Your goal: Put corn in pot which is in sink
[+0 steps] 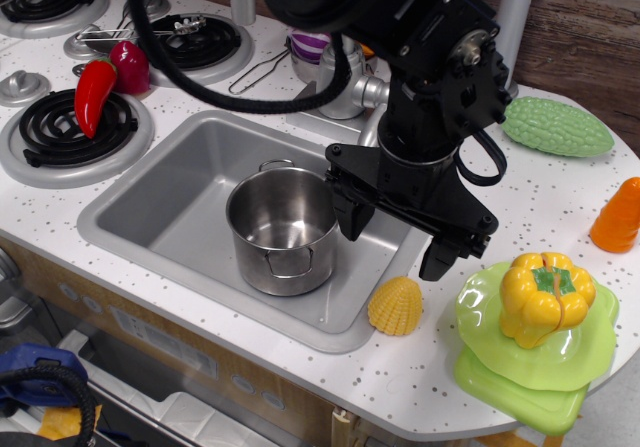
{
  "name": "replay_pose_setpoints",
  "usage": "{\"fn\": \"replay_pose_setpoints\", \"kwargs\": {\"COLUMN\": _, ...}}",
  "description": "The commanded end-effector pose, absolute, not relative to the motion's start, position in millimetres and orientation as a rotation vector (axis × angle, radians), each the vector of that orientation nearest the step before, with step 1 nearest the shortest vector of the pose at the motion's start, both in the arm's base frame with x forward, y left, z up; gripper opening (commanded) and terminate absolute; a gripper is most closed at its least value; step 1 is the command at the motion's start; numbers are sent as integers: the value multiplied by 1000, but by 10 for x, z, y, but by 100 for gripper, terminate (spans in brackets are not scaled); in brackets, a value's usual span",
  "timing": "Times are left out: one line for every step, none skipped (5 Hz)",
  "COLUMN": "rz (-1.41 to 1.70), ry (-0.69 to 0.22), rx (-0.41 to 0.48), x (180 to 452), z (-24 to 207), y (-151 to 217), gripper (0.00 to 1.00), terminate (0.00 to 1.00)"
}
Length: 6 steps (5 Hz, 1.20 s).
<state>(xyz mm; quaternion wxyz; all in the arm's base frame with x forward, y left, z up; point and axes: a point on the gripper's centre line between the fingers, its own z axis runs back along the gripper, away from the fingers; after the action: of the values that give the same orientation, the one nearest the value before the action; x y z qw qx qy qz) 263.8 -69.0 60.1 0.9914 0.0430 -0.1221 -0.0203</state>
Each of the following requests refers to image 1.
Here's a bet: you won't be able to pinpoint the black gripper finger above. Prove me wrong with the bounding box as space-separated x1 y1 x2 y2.
332 193 374 241
419 237 469 281

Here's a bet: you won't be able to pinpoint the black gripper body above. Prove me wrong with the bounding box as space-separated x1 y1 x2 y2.
325 143 498 258

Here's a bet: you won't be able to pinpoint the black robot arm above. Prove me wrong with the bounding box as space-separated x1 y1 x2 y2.
265 0 510 281

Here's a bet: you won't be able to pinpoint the stainless steel pot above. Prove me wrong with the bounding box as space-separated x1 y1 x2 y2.
226 159 339 297

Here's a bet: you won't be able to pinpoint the yellow toy corn piece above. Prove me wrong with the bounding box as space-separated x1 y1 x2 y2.
367 277 423 336

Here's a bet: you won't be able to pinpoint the grey toy sink basin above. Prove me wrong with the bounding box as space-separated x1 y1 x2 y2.
78 111 426 354

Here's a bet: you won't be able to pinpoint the yellow toy bell pepper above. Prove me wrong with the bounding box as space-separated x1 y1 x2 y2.
499 252 597 349

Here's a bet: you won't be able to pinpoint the silver toy faucet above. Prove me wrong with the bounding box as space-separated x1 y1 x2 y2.
286 37 390 147

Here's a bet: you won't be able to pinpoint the green toy bitter gourd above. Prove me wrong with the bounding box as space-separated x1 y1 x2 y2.
502 97 615 158

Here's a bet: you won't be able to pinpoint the light green lettuce leaf plate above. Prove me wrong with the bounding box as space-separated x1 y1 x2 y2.
455 262 619 391

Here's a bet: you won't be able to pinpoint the orange toy carrot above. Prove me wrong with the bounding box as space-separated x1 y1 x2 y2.
589 177 639 253

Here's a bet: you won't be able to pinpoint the purple striped toy cup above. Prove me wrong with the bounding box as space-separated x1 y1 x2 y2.
289 30 331 64

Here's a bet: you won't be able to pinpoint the green square toy plate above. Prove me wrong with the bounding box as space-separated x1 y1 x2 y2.
454 347 590 436

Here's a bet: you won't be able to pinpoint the back right black burner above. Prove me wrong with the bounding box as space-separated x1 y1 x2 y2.
151 13 254 85

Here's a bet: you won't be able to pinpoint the black burner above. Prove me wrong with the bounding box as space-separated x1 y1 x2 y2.
151 13 254 85
1 0 109 39
1 89 155 189

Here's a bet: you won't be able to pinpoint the silver metal tongs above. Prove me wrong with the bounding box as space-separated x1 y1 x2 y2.
75 16 207 42

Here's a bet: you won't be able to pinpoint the toy oven door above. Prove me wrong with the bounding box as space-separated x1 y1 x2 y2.
46 293 334 446

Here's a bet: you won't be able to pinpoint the dark red toy pepper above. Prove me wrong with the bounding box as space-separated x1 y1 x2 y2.
109 41 150 95

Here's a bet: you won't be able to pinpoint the grey stove knob back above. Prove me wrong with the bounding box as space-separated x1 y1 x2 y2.
143 0 171 19

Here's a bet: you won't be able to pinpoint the grey stove knob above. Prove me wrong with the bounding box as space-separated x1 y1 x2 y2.
63 24 117 60
0 70 50 108
143 0 171 19

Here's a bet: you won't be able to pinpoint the red toy chili pepper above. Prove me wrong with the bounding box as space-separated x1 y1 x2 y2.
74 58 118 139

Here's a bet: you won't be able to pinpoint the grey stove knob middle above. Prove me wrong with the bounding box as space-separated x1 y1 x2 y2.
63 24 117 60

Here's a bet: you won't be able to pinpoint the front left black burner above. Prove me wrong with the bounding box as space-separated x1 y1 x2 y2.
1 89 155 189

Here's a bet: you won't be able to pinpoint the grey stove knob front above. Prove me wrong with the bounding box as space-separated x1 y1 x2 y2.
0 70 50 108

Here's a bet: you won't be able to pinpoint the back left black burner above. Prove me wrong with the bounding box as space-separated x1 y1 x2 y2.
1 0 109 39

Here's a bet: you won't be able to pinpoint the metal wire whisk handle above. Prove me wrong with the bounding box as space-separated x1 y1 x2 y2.
228 48 290 96

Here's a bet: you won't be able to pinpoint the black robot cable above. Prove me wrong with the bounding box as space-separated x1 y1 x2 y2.
118 0 349 116

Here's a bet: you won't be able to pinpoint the white vertical post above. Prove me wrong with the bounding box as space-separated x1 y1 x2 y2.
496 0 532 97

